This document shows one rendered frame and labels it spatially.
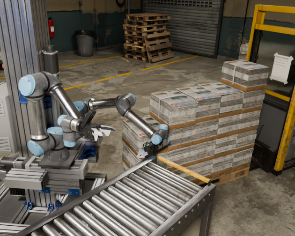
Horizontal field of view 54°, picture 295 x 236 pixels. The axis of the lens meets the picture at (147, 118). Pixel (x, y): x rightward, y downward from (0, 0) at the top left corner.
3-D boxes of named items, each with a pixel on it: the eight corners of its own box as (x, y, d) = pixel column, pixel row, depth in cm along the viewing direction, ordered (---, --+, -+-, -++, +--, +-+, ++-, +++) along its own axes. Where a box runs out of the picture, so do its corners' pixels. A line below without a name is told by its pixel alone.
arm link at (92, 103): (74, 102, 254) (128, 96, 230) (84, 97, 267) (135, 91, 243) (78, 115, 257) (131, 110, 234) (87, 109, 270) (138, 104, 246)
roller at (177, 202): (133, 174, 201) (130, 170, 198) (189, 205, 173) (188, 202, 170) (129, 180, 199) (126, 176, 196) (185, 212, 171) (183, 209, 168)
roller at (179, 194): (139, 171, 206) (137, 166, 203) (195, 201, 178) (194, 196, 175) (134, 176, 203) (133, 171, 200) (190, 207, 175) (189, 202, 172)
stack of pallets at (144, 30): (147, 51, 1014) (148, 12, 962) (169, 55, 963) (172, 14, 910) (121, 57, 916) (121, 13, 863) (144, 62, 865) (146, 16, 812)
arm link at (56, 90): (47, 74, 193) (88, 135, 193) (33, 77, 184) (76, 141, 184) (55, 64, 186) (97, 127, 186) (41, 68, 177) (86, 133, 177)
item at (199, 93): (175, 89, 287) (175, 88, 286) (198, 85, 299) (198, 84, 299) (197, 100, 257) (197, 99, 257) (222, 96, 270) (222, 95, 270)
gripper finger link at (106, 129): (115, 136, 166) (99, 134, 166) (116, 126, 164) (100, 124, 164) (114, 138, 163) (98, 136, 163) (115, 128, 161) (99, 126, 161)
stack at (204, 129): (121, 190, 305) (121, 119, 272) (208, 164, 356) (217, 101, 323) (137, 213, 274) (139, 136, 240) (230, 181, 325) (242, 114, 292)
